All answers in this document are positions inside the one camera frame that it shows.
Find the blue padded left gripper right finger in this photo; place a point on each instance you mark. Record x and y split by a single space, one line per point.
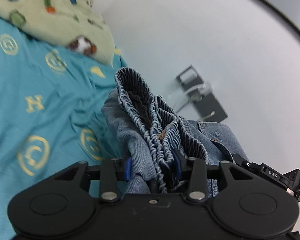
193 171

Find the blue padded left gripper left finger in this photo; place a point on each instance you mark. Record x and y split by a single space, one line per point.
113 170

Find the light blue denim jeans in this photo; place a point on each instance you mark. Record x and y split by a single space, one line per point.
148 130

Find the turquoise printed bed sheet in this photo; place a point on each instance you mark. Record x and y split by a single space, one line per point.
50 112

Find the green cartoon fleece blanket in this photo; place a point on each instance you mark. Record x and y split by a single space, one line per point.
72 24

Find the black wall socket with plugs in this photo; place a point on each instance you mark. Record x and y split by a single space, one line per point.
199 94

